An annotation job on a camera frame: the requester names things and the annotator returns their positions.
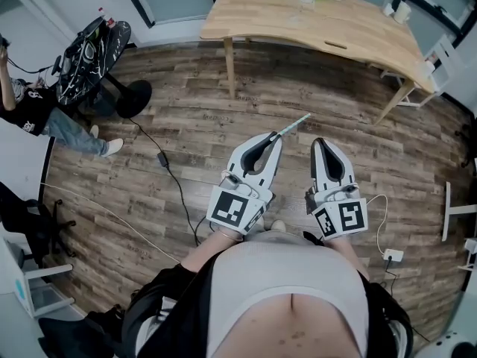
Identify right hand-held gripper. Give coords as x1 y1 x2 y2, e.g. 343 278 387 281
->
304 136 369 241

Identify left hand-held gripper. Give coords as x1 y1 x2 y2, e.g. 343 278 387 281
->
205 131 284 236

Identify clear plastic stick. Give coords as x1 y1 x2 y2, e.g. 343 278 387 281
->
271 113 312 141

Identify person's left forearm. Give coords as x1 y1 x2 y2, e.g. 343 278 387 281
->
180 229 245 274

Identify person's right forearm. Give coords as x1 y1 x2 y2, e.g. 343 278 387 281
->
333 236 370 281

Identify person's grey trousers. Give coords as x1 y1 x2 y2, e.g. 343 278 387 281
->
244 225 314 244

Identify wooden desk leg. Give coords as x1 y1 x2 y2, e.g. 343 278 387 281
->
222 37 238 100
373 78 417 125

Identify white power strip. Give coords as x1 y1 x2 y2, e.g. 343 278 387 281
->
382 248 405 263

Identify person's white crop top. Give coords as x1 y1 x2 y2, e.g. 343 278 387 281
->
206 235 370 358

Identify black office chair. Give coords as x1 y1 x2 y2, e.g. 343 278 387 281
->
454 113 477 169
0 180 78 270

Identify white rack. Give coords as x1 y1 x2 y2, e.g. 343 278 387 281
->
464 236 477 274

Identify white shelf unit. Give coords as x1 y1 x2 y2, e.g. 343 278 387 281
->
424 34 467 92

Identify person's black jacket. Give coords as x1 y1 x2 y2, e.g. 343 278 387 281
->
121 261 415 358

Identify black marbled round table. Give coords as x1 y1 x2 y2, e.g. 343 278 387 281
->
55 16 153 119

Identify black headset green accents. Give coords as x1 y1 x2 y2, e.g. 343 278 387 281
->
76 16 107 46

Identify white round device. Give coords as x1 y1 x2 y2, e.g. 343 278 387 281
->
413 330 477 358

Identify red-capped plastic bottle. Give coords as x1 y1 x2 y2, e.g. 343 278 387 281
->
97 6 117 28

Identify white open cabinet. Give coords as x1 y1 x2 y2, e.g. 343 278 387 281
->
14 262 75 319

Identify white charger cable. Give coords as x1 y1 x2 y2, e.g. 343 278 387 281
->
364 194 389 257

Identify black strap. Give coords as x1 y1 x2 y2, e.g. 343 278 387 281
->
302 230 325 246

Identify thin pink bracelet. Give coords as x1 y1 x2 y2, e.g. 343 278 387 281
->
218 226 245 242

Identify black power adapter cable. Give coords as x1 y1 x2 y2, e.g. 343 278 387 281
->
126 116 217 246

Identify black cable tangle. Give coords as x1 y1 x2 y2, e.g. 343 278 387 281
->
378 257 433 345

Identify white metal frame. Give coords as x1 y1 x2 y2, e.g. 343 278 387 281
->
441 180 477 242

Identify long thin white cable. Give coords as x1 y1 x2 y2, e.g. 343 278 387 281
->
39 181 182 265

